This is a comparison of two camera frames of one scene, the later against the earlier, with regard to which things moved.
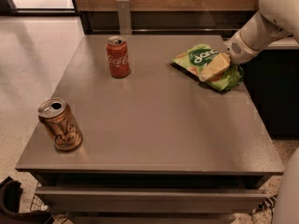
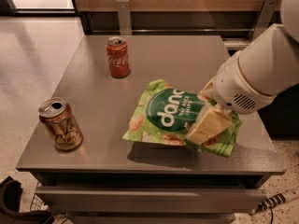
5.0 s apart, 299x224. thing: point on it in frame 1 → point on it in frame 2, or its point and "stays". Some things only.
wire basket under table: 37,204 stays
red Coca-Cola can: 118,54 stays
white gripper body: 239,52 → 234,84
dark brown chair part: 9,200 stays
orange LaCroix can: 57,117 stays
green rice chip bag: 195,60 → 163,114
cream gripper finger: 219,63 → 212,121
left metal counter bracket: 125,28 stays
